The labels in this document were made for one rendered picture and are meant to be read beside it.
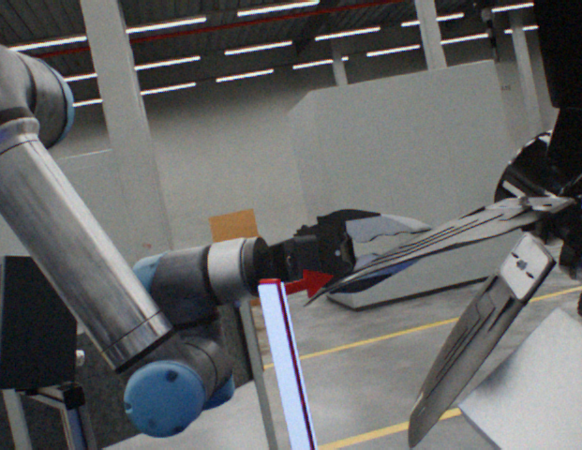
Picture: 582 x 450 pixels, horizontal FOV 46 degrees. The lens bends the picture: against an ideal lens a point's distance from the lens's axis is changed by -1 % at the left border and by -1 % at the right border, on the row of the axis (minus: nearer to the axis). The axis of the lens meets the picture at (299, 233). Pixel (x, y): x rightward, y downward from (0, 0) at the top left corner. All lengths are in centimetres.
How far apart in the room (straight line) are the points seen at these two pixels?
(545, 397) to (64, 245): 50
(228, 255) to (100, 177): 592
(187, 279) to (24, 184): 21
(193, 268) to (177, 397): 18
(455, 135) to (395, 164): 72
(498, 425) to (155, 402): 34
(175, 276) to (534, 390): 41
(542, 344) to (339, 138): 617
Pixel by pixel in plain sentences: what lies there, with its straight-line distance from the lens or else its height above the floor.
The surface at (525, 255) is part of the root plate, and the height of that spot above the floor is 112.
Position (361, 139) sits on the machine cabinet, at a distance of 691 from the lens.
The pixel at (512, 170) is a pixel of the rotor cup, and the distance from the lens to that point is 83.
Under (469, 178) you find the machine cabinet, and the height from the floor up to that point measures 109.
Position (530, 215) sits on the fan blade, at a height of 119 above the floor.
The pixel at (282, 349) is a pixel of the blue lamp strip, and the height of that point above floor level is 114.
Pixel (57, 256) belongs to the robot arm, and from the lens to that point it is 72.
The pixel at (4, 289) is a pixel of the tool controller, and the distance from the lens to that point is 104.
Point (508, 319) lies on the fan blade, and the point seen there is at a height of 106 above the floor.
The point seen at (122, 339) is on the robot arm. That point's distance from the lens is 71.
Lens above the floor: 125
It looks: 3 degrees down
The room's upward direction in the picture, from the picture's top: 12 degrees counter-clockwise
